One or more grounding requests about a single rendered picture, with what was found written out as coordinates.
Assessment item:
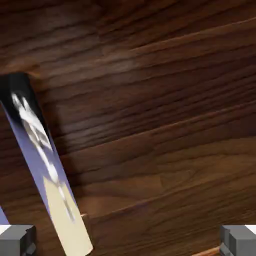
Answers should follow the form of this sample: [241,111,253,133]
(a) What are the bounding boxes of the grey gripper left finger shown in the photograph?
[0,224,37,256]

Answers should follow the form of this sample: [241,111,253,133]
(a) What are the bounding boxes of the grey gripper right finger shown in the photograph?
[219,224,256,256]

